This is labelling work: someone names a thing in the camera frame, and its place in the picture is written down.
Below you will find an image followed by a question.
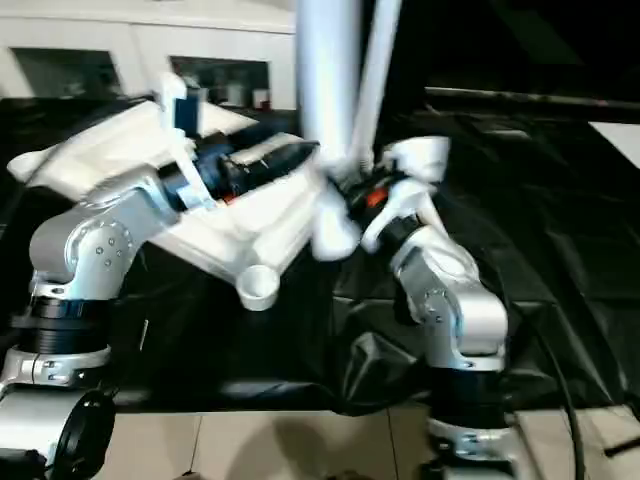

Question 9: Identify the white plastic table leg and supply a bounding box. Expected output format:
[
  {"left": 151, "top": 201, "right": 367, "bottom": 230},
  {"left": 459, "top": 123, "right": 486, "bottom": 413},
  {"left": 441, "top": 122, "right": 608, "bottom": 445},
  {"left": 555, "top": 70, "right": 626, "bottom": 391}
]
[
  {"left": 293, "top": 0, "right": 362, "bottom": 263},
  {"left": 348, "top": 0, "right": 402, "bottom": 169}
]

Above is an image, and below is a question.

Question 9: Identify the white plastic table top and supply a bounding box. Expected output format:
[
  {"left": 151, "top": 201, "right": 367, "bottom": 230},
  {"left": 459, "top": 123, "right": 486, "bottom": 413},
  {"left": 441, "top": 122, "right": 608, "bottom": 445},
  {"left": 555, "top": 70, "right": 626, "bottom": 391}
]
[{"left": 7, "top": 97, "right": 329, "bottom": 312}]

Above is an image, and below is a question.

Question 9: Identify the white glass-door cabinet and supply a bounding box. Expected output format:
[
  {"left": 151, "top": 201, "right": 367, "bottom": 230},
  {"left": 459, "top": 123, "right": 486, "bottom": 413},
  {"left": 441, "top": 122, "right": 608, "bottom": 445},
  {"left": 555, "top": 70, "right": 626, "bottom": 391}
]
[{"left": 0, "top": 0, "right": 297, "bottom": 110}]

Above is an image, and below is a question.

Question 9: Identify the black plastic mat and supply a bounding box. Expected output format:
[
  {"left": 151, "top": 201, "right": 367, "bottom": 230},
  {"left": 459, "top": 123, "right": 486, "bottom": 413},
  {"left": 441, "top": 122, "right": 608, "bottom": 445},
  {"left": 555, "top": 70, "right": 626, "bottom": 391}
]
[{"left": 0, "top": 94, "right": 640, "bottom": 417}]

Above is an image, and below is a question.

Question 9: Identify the black television edge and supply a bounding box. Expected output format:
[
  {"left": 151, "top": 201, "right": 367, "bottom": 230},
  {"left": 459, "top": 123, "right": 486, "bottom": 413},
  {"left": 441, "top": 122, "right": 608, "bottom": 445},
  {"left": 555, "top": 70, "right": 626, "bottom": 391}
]
[{"left": 423, "top": 86, "right": 640, "bottom": 110}]

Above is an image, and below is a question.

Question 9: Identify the white flat board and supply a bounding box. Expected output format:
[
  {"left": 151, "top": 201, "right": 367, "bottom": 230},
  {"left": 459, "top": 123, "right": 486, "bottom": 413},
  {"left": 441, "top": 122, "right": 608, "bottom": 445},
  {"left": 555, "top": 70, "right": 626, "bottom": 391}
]
[{"left": 588, "top": 119, "right": 640, "bottom": 170}]

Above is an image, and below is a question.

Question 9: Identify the black metal stand leg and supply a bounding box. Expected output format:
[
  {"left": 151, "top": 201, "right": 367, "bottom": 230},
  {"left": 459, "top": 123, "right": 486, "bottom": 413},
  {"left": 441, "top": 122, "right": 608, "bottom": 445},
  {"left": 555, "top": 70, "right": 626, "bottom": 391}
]
[{"left": 603, "top": 438, "right": 640, "bottom": 457}]

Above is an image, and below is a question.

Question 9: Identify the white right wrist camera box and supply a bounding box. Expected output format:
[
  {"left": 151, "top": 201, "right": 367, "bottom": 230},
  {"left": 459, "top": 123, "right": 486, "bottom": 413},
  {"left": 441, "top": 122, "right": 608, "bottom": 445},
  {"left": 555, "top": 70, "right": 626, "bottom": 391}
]
[{"left": 359, "top": 135, "right": 452, "bottom": 253}]

